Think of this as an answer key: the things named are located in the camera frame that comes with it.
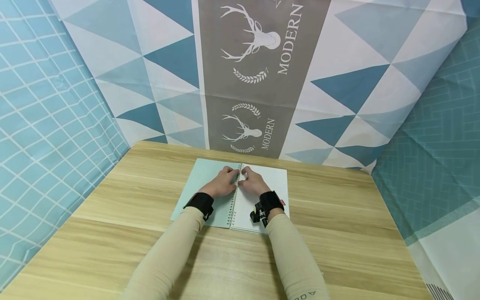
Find person's left hand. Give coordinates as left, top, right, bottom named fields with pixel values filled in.
left=198, top=166, right=241, bottom=199

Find person's right hand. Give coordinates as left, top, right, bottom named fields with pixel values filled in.
left=237, top=166, right=272, bottom=198

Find spiral notebook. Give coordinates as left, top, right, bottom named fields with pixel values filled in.
left=170, top=158, right=290, bottom=235

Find person's right forearm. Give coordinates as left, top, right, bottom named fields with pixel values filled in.
left=265, top=208, right=331, bottom=300

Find person's left forearm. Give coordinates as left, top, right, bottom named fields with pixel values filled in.
left=120, top=206, right=206, bottom=300

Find black wrist band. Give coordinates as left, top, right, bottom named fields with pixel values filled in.
left=250, top=190, right=286, bottom=228
left=183, top=192, right=215, bottom=222

